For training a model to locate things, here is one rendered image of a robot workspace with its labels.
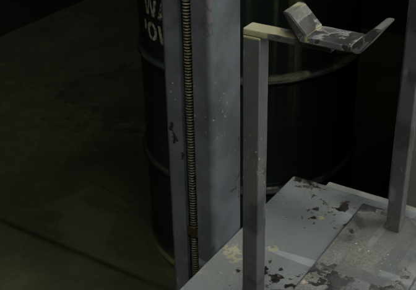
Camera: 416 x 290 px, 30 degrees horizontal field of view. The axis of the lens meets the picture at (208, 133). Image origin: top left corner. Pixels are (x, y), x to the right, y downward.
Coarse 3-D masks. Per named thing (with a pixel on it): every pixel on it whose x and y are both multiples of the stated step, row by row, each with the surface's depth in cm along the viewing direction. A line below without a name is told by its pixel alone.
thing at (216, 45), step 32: (192, 0) 73; (224, 0) 74; (192, 32) 75; (224, 32) 76; (192, 64) 77; (224, 64) 77; (192, 96) 79; (224, 96) 79; (192, 128) 80; (224, 128) 80; (192, 160) 82; (224, 160) 82; (192, 192) 84; (224, 192) 84; (192, 224) 86; (224, 224) 86; (192, 256) 88
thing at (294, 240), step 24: (288, 192) 96; (312, 192) 96; (336, 192) 96; (288, 216) 92; (312, 216) 91; (336, 216) 91; (408, 216) 91; (240, 240) 88; (288, 240) 87; (312, 240) 87; (216, 264) 84; (240, 264) 84; (288, 264) 84; (312, 264) 84; (192, 288) 81; (216, 288) 80; (240, 288) 80; (264, 288) 80; (288, 288) 80
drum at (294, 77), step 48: (144, 0) 180; (240, 0) 164; (288, 0) 165; (336, 0) 171; (144, 48) 188; (240, 48) 169; (288, 48) 170; (144, 96) 199; (240, 96) 175; (288, 96) 176; (336, 96) 184; (144, 144) 207; (240, 144) 181; (288, 144) 182; (336, 144) 191; (240, 192) 186
